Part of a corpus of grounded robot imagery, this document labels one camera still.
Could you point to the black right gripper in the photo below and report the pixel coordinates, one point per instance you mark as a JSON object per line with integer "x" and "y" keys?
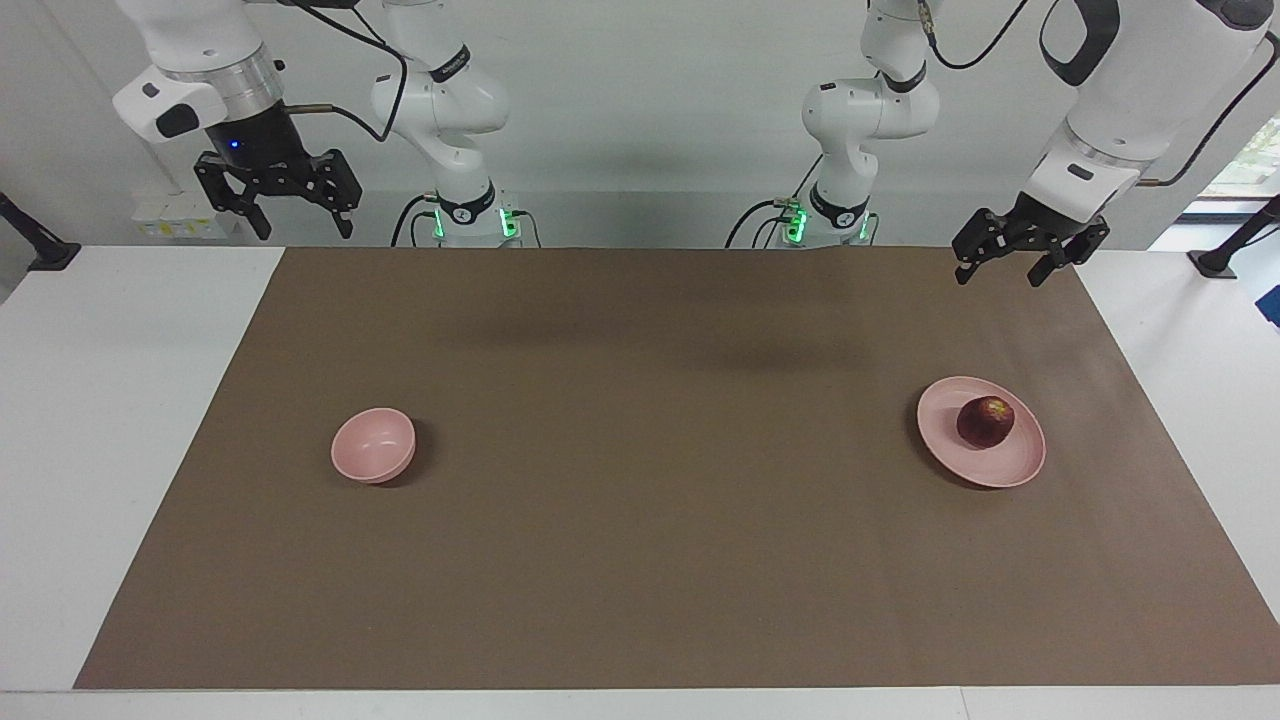
{"x": 255, "y": 140}

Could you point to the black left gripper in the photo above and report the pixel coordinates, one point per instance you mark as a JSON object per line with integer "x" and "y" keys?
{"x": 1030, "y": 232}

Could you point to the dark red apple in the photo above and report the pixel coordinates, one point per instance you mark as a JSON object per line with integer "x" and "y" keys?
{"x": 986, "y": 422}

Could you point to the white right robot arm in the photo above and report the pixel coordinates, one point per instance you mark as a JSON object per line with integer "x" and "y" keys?
{"x": 440, "y": 100}

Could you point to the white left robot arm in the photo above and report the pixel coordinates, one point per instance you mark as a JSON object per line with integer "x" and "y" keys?
{"x": 870, "y": 110}

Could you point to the pink plate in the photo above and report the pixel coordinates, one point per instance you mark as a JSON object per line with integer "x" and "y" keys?
{"x": 975, "y": 462}

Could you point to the pink bowl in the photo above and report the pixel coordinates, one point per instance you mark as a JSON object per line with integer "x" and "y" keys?
{"x": 370, "y": 447}

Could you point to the window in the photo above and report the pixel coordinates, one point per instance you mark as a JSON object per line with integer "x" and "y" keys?
{"x": 1248, "y": 165}

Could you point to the blue object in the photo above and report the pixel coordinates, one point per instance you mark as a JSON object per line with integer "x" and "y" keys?
{"x": 1271, "y": 306}

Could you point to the brown table mat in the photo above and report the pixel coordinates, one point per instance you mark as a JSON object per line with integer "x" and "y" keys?
{"x": 640, "y": 520}

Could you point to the white wall outlet box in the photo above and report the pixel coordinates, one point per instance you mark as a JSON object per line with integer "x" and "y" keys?
{"x": 180, "y": 215}

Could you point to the black camera stand clamp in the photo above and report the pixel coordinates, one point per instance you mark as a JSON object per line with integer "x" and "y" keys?
{"x": 1222, "y": 258}
{"x": 45, "y": 252}

